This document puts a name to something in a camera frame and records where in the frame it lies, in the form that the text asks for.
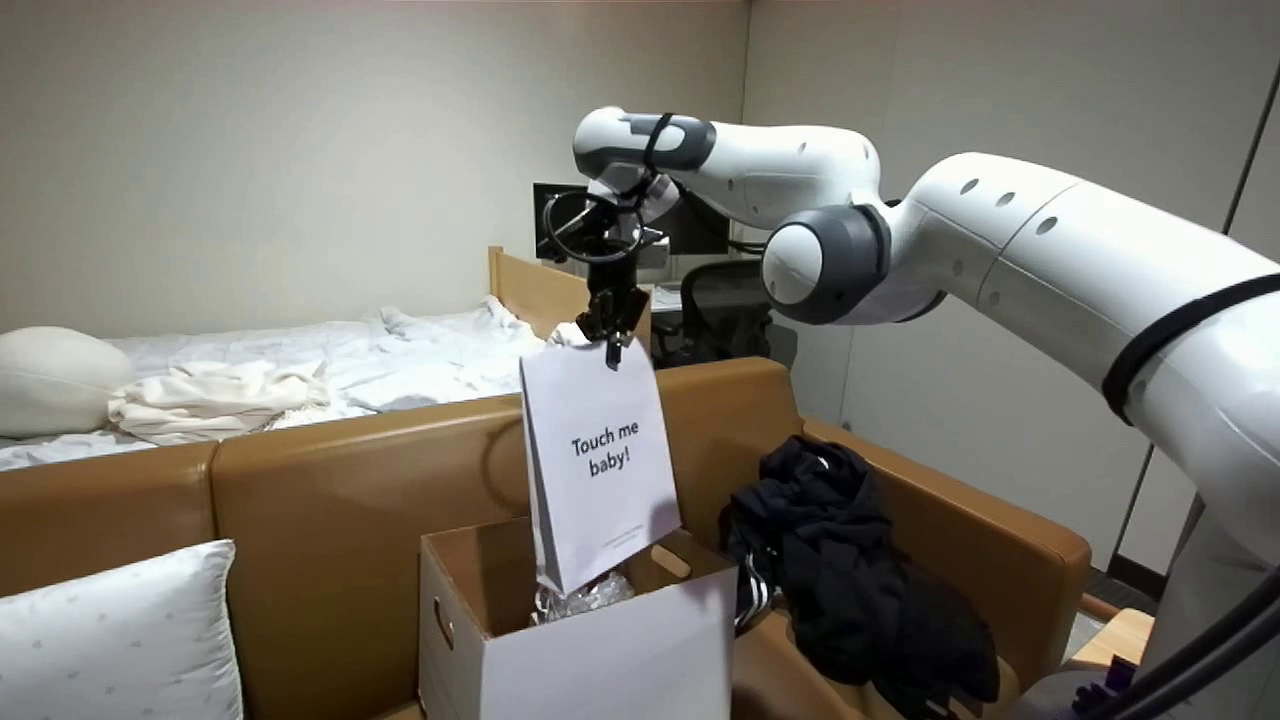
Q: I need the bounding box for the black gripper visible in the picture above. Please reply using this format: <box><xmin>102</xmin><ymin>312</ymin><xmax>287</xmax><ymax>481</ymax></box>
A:
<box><xmin>572</xmin><ymin>244</ymin><xmax>657</xmax><ymax>377</ymax></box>

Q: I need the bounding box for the white paper sign with text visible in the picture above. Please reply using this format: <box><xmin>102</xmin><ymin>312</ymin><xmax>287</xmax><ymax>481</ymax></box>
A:
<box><xmin>514</xmin><ymin>336</ymin><xmax>685</xmax><ymax>601</ymax></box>

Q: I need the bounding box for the dark navy garment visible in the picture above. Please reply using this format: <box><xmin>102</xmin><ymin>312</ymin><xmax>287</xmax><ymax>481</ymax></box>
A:
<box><xmin>720</xmin><ymin>432</ymin><xmax>897</xmax><ymax>672</ymax></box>

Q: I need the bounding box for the brown cardboard box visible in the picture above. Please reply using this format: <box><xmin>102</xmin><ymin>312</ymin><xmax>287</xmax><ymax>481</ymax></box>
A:
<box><xmin>0</xmin><ymin>351</ymin><xmax>1094</xmax><ymax>720</ymax></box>

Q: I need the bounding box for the cardboard box with white front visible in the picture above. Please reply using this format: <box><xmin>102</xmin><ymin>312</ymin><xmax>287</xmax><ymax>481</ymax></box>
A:
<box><xmin>411</xmin><ymin>515</ymin><xmax>743</xmax><ymax>720</ymax></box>

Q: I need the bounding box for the black mesh office chair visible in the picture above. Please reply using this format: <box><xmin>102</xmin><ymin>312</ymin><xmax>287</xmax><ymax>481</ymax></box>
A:
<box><xmin>646</xmin><ymin>258</ymin><xmax>801</xmax><ymax>371</ymax></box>

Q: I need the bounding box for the black wide monitor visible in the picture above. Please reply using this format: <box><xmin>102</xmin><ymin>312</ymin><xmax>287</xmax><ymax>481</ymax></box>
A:
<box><xmin>526</xmin><ymin>180</ymin><xmax>736</xmax><ymax>263</ymax></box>

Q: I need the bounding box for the white bed mattress sheet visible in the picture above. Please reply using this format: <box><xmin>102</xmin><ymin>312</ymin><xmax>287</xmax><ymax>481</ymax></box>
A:
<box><xmin>0</xmin><ymin>298</ymin><xmax>591</xmax><ymax>481</ymax></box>

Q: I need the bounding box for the crumpled white blanket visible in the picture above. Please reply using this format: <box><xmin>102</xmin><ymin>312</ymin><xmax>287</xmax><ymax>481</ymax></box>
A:
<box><xmin>102</xmin><ymin>362</ymin><xmax>340</xmax><ymax>450</ymax></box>

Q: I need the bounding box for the round white pillow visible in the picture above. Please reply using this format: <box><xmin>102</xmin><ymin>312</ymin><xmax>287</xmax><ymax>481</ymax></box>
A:
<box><xmin>0</xmin><ymin>324</ymin><xmax>138</xmax><ymax>444</ymax></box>

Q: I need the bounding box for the white square pillow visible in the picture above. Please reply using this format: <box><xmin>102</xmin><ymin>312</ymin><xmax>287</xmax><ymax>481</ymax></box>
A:
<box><xmin>0</xmin><ymin>538</ymin><xmax>253</xmax><ymax>720</ymax></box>

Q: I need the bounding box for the wooden bed frame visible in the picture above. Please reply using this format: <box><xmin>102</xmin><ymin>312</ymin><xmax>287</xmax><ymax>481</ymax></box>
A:
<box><xmin>484</xmin><ymin>244</ymin><xmax>661</xmax><ymax>382</ymax></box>

